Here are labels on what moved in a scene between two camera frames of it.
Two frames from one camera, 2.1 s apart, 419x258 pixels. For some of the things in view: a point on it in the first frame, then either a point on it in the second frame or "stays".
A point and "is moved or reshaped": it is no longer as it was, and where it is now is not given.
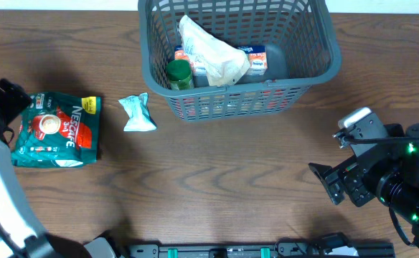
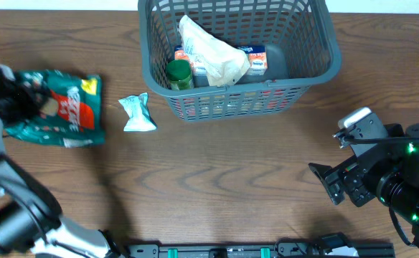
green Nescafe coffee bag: x=58 y=130 is moved or reshaped
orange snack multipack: x=257 y=55 stays
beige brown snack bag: x=222 y=64 stays
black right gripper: x=344 y=183 stays
